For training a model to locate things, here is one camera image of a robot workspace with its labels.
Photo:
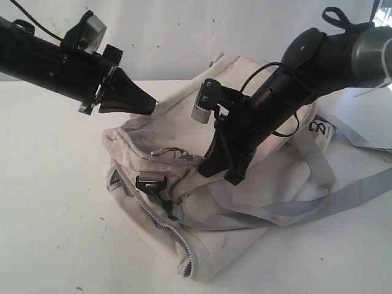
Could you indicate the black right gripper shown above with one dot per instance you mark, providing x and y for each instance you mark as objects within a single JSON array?
[{"x": 236, "y": 137}]

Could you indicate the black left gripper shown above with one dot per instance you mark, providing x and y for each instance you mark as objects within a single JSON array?
[{"x": 89, "y": 78}]

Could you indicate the white fabric backpack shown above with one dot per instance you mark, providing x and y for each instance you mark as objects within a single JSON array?
[{"x": 200, "y": 197}]

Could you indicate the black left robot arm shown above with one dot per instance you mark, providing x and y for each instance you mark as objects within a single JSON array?
[{"x": 29, "y": 58}]

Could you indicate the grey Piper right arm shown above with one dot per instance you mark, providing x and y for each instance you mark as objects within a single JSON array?
[{"x": 313, "y": 66}]

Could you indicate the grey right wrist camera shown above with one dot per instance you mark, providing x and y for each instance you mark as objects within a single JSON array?
[{"x": 212, "y": 96}]

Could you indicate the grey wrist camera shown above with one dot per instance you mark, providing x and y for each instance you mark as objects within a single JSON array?
[
  {"x": 212, "y": 96},
  {"x": 87, "y": 34}
]

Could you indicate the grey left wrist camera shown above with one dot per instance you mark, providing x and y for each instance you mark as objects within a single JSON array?
[{"x": 87, "y": 34}]

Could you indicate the dark window frame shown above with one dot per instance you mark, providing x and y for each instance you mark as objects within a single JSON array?
[{"x": 381, "y": 13}]

